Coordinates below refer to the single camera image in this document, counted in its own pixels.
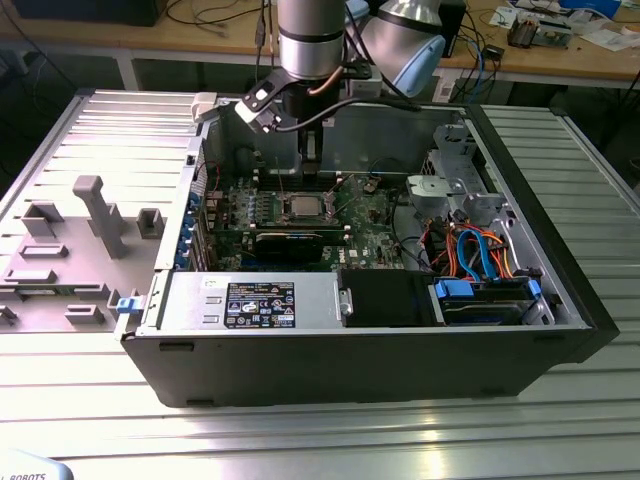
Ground blue plastic latch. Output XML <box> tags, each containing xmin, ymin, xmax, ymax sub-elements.
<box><xmin>115</xmin><ymin>294</ymin><xmax>145</xmax><ymax>317</ymax></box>

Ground flat black device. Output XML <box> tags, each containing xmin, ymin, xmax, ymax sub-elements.
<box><xmin>9</xmin><ymin>0</ymin><xmax>166</xmax><ymax>27</ymax></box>

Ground upright black box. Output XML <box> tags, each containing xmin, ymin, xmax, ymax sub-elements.
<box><xmin>442</xmin><ymin>0</ymin><xmax>469</xmax><ymax>59</ymax></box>

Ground blue box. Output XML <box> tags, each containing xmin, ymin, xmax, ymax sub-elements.
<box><xmin>558</xmin><ymin>0</ymin><xmax>622</xmax><ymax>16</ymax></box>

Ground black RAM slot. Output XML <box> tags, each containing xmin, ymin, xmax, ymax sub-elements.
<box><xmin>253</xmin><ymin>181</ymin><xmax>344</xmax><ymax>188</ymax></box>
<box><xmin>253</xmin><ymin>186</ymin><xmax>344</xmax><ymax>193</ymax></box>
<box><xmin>253</xmin><ymin>172</ymin><xmax>344</xmax><ymax>179</ymax></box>
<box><xmin>253</xmin><ymin>177</ymin><xmax>344</xmax><ymax>184</ymax></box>

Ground pale blue teach pendant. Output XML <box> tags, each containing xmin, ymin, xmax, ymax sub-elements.
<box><xmin>0</xmin><ymin>446</ymin><xmax>76</xmax><ymax>480</ymax></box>

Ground blue network cable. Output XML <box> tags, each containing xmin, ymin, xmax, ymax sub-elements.
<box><xmin>472</xmin><ymin>29</ymin><xmax>501</xmax><ymax>104</ymax></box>

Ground grey USB cable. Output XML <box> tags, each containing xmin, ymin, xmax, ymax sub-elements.
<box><xmin>253</xmin><ymin>0</ymin><xmax>281</xmax><ymax>51</ymax></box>

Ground hard disk in blue carrier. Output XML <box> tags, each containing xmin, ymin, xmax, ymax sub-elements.
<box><xmin>430</xmin><ymin>276</ymin><xmax>546</xmax><ymax>327</ymax></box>

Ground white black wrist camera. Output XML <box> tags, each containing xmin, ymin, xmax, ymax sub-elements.
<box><xmin>233</xmin><ymin>74</ymin><xmax>294</xmax><ymax>135</ymax></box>

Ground green motherboard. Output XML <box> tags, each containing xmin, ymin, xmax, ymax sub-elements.
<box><xmin>199</xmin><ymin>169</ymin><xmax>426</xmax><ymax>274</ymax></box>

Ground black plastic shroud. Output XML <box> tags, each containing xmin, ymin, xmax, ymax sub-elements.
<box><xmin>337</xmin><ymin>268</ymin><xmax>437</xmax><ymax>330</ymax></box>

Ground orange wire bundle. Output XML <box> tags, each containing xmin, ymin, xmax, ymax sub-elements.
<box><xmin>428</xmin><ymin>222</ymin><xmax>524</xmax><ymax>282</ymax></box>

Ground black camera cable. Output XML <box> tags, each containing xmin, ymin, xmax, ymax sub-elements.
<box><xmin>272</xmin><ymin>97</ymin><xmax>424</xmax><ymax>132</ymax></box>

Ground wooden workbench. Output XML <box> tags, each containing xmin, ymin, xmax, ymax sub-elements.
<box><xmin>0</xmin><ymin>0</ymin><xmax>640</xmax><ymax>94</ymax></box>

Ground grey parts rack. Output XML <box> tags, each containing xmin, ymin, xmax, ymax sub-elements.
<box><xmin>0</xmin><ymin>173</ymin><xmax>169</xmax><ymax>335</ymax></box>

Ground black graphics card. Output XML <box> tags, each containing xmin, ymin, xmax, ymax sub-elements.
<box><xmin>219</xmin><ymin>225</ymin><xmax>349</xmax><ymax>265</ymax></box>

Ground black camera bracket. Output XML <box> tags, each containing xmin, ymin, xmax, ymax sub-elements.
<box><xmin>343</xmin><ymin>60</ymin><xmax>375</xmax><ymax>82</ymax></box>

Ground grey metal drive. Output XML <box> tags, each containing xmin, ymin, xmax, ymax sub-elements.
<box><xmin>537</xmin><ymin>18</ymin><xmax>575</xmax><ymax>50</ymax></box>

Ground black grey PC case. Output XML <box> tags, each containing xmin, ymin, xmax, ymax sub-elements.
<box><xmin>115</xmin><ymin>94</ymin><xmax>621</xmax><ymax>409</ymax></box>

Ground dark metal heatsink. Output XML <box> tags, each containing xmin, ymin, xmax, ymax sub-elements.
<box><xmin>507</xmin><ymin>13</ymin><xmax>542</xmax><ymax>50</ymax></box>

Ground copper coloured hose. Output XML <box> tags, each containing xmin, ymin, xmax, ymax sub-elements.
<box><xmin>305</xmin><ymin>63</ymin><xmax>345</xmax><ymax>96</ymax></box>

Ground CPU socket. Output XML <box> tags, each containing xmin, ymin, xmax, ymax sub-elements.
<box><xmin>281</xmin><ymin>192</ymin><xmax>331</xmax><ymax>224</ymax></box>

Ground metal socket cover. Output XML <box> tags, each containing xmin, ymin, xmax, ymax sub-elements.
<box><xmin>324</xmin><ymin>173</ymin><xmax>357</xmax><ymax>219</ymax></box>

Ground silver metal drive cage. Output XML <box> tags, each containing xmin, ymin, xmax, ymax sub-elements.
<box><xmin>405</xmin><ymin>123</ymin><xmax>506</xmax><ymax>226</ymax></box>

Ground white papers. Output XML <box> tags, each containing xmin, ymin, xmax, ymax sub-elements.
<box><xmin>579</xmin><ymin>28</ymin><xmax>639</xmax><ymax>52</ymax></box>

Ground thick black cable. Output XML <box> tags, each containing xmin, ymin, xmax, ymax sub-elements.
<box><xmin>388</xmin><ymin>183</ymin><xmax>434</xmax><ymax>274</ymax></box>

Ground black cable white tag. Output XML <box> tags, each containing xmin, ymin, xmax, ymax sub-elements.
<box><xmin>233</xmin><ymin>144</ymin><xmax>265</xmax><ymax>176</ymax></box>

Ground white paper sheet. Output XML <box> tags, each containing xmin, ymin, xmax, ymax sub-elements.
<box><xmin>489</xmin><ymin>4</ymin><xmax>519</xmax><ymax>29</ymax></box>

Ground grey power supply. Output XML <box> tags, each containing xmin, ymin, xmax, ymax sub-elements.
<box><xmin>135</xmin><ymin>271</ymin><xmax>355</xmax><ymax>337</ymax></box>

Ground blue flat cable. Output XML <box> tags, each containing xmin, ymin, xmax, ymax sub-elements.
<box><xmin>474</xmin><ymin>230</ymin><xmax>504</xmax><ymax>284</ymax></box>
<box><xmin>455</xmin><ymin>227</ymin><xmax>484</xmax><ymax>281</ymax></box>

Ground thin red wire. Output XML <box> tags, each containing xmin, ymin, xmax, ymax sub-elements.
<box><xmin>196</xmin><ymin>160</ymin><xmax>225</xmax><ymax>195</ymax></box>

